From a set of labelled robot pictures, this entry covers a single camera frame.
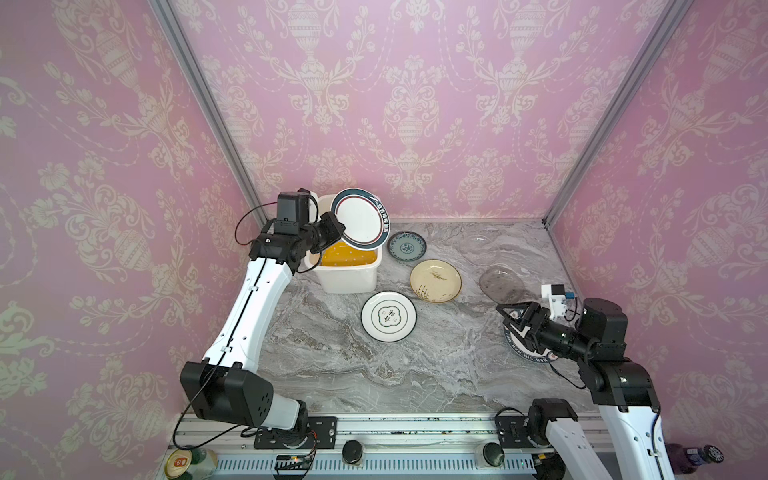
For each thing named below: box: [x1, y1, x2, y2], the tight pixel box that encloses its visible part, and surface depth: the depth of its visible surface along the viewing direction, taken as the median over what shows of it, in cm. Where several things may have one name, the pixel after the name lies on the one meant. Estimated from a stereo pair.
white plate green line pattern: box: [360, 290, 418, 343], surface depth 96 cm
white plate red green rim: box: [330, 188, 391, 251], surface depth 83 cm
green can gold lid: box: [164, 446, 218, 480], surface depth 64 cm
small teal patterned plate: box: [387, 231, 427, 262], surface depth 115 cm
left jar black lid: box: [342, 440, 363, 464], surface depth 65 cm
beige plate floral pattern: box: [410, 259, 462, 304], surface depth 105 cm
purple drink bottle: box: [666, 443, 725, 475], surface depth 58 cm
